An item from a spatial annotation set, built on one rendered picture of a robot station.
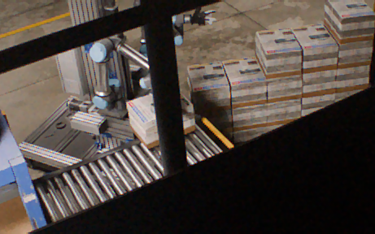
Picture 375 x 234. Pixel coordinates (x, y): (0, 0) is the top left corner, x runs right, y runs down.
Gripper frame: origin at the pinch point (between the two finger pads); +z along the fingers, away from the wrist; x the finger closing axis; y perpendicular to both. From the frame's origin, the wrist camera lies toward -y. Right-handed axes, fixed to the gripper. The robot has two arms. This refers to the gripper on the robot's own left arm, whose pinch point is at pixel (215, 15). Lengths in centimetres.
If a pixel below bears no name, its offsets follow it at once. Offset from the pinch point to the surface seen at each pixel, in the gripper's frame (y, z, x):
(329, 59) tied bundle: 26, 87, 31
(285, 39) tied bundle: 16, 53, 16
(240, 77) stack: 36, 16, 35
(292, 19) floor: 152, 95, -203
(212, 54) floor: 142, -5, -129
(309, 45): 13, 71, 28
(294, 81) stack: 41, 59, 37
